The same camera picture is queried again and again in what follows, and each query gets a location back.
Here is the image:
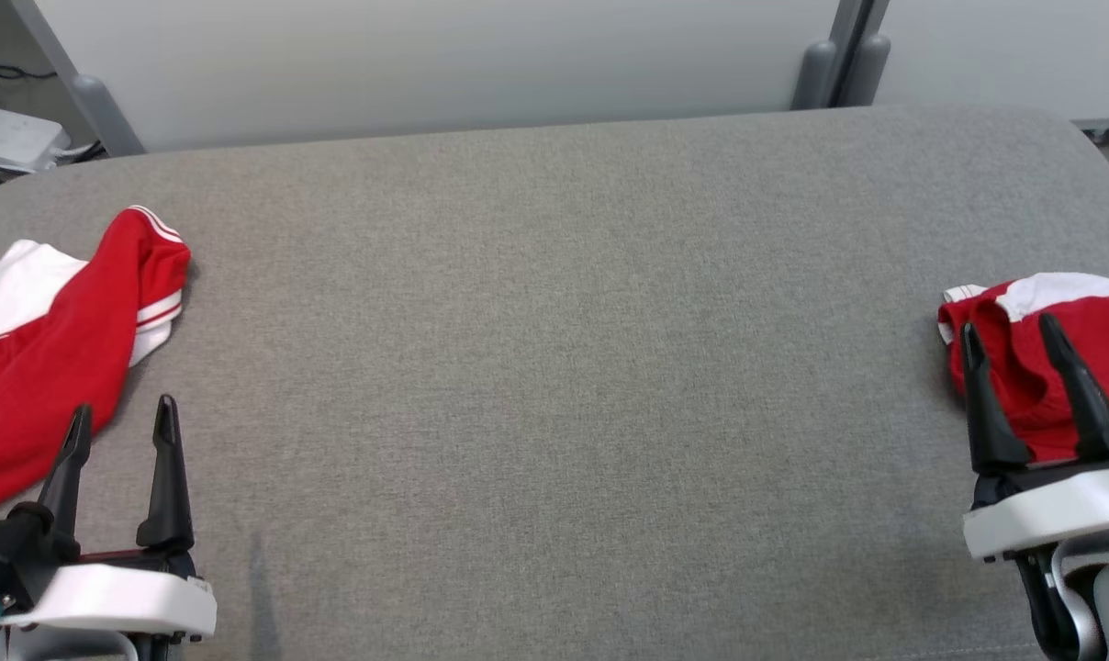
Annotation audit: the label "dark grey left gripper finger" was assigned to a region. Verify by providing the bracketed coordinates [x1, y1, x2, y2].
[36, 404, 94, 557]
[136, 395, 195, 554]

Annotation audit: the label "white power strip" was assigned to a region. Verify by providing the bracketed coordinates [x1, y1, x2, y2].
[0, 107, 71, 173]

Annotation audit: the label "red shorts with white hem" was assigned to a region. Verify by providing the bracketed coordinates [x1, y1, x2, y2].
[938, 272, 1109, 465]

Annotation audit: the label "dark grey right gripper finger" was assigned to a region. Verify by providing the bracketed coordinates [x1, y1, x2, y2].
[1038, 312, 1109, 463]
[960, 321, 1031, 476]

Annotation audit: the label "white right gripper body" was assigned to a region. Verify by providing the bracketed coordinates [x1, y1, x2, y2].
[963, 457, 1109, 563]

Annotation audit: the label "red jersey with white sleeves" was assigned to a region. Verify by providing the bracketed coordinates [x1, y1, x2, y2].
[0, 206, 192, 517]

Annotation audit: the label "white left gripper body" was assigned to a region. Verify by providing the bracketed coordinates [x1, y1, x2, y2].
[0, 549, 218, 639]

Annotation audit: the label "white partition panel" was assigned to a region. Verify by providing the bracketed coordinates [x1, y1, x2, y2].
[871, 0, 1109, 120]
[31, 0, 840, 154]

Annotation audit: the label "dark grey partition post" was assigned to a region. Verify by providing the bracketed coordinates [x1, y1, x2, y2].
[835, 0, 891, 108]

